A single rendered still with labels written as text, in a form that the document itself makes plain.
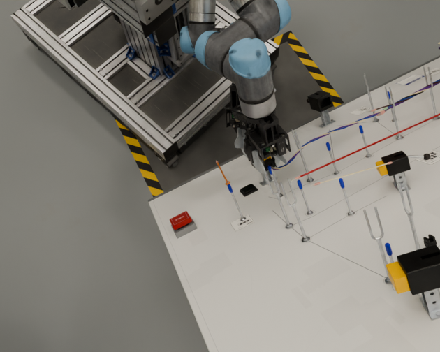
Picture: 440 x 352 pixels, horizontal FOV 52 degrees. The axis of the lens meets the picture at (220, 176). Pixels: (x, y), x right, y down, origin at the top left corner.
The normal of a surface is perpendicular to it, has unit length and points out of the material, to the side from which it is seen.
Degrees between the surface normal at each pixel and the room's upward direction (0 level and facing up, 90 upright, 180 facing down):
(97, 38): 0
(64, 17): 0
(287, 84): 0
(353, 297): 46
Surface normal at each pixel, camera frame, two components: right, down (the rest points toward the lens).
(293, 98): -0.05, -0.38
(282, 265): -0.36, -0.85
